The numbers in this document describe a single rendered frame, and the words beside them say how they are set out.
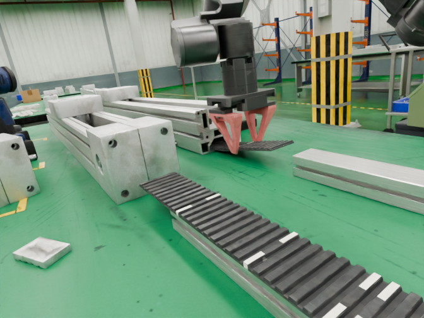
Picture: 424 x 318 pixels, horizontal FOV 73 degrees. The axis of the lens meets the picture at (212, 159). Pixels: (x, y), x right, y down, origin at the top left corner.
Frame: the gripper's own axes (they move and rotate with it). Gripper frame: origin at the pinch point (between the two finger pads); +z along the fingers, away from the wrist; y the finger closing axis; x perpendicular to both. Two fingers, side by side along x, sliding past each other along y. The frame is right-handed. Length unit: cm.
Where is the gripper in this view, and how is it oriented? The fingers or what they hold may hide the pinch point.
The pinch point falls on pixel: (245, 145)
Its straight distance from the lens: 50.9
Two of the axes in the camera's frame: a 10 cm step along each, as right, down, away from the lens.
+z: 1.3, 9.4, 3.1
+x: 5.5, 1.9, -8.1
